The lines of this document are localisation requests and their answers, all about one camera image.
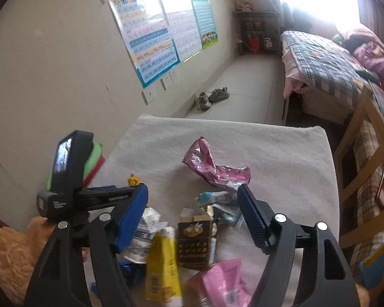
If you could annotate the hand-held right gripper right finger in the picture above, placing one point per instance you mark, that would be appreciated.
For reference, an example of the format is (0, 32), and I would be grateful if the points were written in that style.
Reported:
(252, 224)

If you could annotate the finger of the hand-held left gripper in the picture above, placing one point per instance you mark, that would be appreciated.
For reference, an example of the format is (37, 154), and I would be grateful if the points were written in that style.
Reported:
(102, 200)

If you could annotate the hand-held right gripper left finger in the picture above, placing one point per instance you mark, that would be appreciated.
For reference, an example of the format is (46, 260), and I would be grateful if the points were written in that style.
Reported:
(132, 220)

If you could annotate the red bin with green rim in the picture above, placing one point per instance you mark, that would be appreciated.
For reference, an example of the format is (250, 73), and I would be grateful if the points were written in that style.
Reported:
(96, 156)

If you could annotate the long yellow carton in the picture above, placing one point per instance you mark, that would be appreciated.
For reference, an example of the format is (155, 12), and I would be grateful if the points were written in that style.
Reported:
(161, 262)

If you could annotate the brown cardboard box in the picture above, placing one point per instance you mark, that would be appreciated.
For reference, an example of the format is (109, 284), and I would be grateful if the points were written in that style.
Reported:
(195, 246)

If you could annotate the yellow snack wrapper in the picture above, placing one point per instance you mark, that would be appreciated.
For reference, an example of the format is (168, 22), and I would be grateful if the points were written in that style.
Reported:
(134, 180)

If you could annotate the blue snack wrapper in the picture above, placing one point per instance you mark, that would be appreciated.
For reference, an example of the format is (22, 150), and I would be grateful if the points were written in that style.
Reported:
(128, 267)

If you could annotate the white and blue wrapper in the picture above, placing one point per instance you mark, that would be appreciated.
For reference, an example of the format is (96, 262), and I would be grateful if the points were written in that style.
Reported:
(211, 196)

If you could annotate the light pink packet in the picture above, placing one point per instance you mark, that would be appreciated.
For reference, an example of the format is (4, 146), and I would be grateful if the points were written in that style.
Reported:
(220, 281)

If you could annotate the white towel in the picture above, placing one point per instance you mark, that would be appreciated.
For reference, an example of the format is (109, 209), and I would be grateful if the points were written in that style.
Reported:
(259, 153)

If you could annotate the pink foil wrapper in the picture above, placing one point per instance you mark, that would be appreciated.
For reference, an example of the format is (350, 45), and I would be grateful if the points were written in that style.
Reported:
(204, 163)

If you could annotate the tan plush toy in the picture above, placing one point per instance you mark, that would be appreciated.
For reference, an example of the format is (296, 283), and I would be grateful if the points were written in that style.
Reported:
(9, 252)

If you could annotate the plaid cushion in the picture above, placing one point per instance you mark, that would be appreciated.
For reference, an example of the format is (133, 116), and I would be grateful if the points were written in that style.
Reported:
(369, 198)

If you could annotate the grey sneaker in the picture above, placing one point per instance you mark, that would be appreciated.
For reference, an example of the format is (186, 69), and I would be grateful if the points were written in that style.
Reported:
(219, 94)
(204, 101)

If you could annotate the wooden chair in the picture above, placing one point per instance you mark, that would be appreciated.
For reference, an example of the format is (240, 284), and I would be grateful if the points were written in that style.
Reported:
(355, 128)

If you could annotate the pink bed sheet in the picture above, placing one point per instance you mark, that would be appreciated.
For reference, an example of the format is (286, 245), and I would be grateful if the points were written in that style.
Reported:
(292, 76)

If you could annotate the bed with quilts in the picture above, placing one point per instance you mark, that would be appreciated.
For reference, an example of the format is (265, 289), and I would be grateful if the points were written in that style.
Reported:
(323, 67)

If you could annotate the white jug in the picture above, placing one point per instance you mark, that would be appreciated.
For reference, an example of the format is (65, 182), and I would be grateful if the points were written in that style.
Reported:
(268, 43)

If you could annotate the teal cloth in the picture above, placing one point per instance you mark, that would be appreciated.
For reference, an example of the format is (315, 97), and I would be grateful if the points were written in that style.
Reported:
(368, 75)

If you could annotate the purple jacket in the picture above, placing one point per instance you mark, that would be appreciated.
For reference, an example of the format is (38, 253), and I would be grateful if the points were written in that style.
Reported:
(374, 57)

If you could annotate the black cloth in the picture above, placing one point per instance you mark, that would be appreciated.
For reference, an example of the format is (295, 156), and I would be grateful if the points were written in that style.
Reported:
(353, 41)

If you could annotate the metal shelf rack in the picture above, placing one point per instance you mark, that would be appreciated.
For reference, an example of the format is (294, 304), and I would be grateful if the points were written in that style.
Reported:
(256, 14)

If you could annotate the dark hanging clothes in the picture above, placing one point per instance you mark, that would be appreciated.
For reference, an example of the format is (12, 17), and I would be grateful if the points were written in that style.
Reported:
(294, 16)

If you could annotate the small box on shelf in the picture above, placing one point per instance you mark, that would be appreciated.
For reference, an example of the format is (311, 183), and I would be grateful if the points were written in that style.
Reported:
(244, 6)

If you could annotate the pink pillow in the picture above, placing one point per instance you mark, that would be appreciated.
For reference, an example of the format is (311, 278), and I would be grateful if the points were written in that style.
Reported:
(361, 35)

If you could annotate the white wall socket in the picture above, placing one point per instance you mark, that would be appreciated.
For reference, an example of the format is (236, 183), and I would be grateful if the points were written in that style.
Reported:
(148, 96)
(173, 75)
(166, 83)

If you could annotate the bed frame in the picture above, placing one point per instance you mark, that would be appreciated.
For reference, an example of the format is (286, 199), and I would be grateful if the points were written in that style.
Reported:
(316, 108)

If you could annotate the blue bordered wall poster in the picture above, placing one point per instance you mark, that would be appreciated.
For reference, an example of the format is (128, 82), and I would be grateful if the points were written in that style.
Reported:
(144, 35)

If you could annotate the white chart wall poster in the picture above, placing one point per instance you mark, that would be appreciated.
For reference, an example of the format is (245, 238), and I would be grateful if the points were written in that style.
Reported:
(184, 25)

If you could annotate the green bordered wall poster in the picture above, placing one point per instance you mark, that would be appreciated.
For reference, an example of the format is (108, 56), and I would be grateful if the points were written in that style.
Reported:
(204, 19)

